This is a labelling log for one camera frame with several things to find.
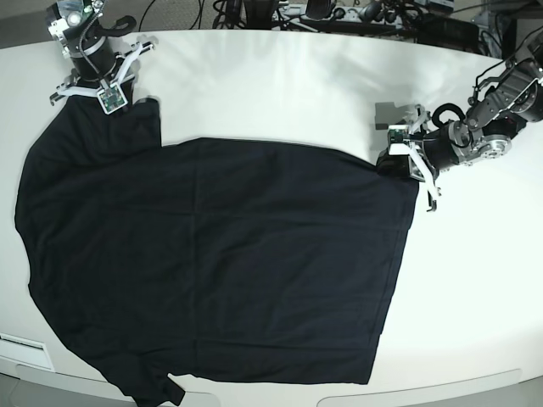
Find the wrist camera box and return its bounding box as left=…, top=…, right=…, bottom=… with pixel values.
left=387, top=124, right=411, bottom=146
left=97, top=84, right=128, bottom=114

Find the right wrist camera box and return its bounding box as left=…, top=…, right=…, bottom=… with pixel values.
left=97, top=84, right=128, bottom=114

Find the black T-shirt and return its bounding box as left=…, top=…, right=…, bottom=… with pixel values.
left=14, top=97, right=418, bottom=406

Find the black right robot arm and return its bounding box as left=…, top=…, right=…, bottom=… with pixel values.
left=46, top=1, right=154, bottom=114

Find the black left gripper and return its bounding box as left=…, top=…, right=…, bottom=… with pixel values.
left=403, top=104, right=459, bottom=211

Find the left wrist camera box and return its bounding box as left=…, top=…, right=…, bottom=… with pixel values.
left=387, top=124, right=411, bottom=146

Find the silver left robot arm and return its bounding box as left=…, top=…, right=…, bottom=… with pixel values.
left=401, top=29, right=542, bottom=212

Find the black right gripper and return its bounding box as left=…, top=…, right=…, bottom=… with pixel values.
left=49, top=36, right=155, bottom=103

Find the background power strip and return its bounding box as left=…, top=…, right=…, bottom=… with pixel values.
left=272, top=1, right=404, bottom=35

